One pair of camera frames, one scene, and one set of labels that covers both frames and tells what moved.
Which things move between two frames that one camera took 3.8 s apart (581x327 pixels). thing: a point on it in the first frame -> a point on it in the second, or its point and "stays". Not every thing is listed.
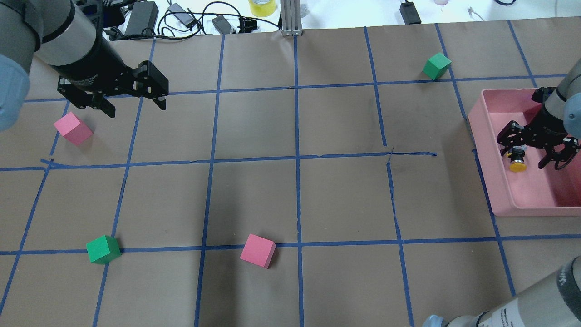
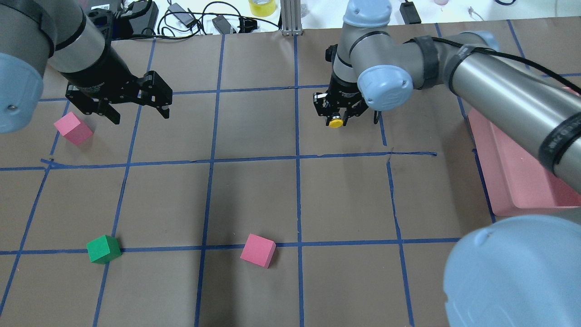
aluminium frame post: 291,18 stays
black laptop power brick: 143,19 stays
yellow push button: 517,164 -> 336,123
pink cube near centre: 73,128 stays
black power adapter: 410,13 stays
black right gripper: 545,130 -> 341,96
